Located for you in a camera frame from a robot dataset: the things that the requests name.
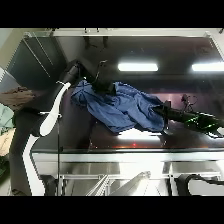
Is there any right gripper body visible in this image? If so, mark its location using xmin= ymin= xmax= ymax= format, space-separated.
xmin=152 ymin=103 xmax=174 ymax=118

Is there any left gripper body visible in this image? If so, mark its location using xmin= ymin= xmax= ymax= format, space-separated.
xmin=91 ymin=60 xmax=117 ymax=95

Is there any blue shirt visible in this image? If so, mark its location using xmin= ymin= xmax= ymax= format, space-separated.
xmin=70 ymin=79 xmax=167 ymax=135

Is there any pale green garment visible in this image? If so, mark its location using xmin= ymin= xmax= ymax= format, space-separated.
xmin=0 ymin=102 xmax=15 ymax=135

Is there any beige garment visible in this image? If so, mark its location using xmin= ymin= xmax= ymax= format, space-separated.
xmin=0 ymin=128 xmax=17 ymax=157

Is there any silver frame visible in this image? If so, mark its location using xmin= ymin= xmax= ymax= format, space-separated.
xmin=31 ymin=151 xmax=224 ymax=197

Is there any black cable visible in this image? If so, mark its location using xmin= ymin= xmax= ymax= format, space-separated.
xmin=55 ymin=113 xmax=64 ymax=197

